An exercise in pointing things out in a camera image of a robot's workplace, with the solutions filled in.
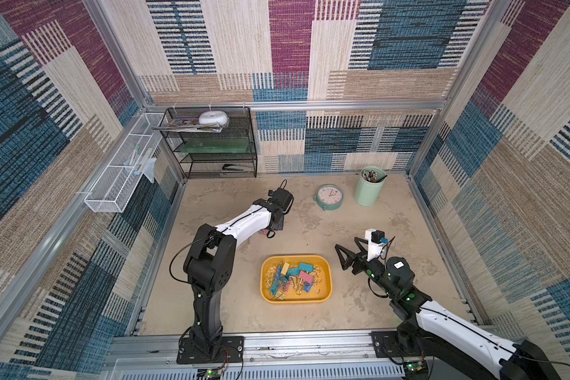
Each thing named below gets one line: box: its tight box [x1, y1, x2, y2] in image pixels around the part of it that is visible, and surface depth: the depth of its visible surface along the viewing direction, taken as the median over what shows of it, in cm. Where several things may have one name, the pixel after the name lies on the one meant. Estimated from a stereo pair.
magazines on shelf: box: [151, 117, 230, 133], surface depth 83 cm
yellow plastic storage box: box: [259, 254, 334, 304], surface depth 86 cm
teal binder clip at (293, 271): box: [286, 267, 302, 278], surface depth 88 cm
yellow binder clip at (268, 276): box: [264, 268, 274, 286], surface depth 89 cm
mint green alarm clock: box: [313, 183, 344, 211], surface depth 110 cm
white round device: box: [197, 110, 228, 127], surface depth 91 cm
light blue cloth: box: [142, 158, 157, 184], surface depth 80 cm
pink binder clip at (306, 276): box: [298, 270, 314, 284], surface depth 87 cm
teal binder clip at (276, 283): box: [270, 277, 282, 296], surface depth 85 cm
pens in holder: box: [362, 170, 378, 183], surface depth 98 cm
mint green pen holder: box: [353, 165, 388, 207], surface depth 107 cm
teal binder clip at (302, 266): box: [299, 262, 314, 273], surface depth 90 cm
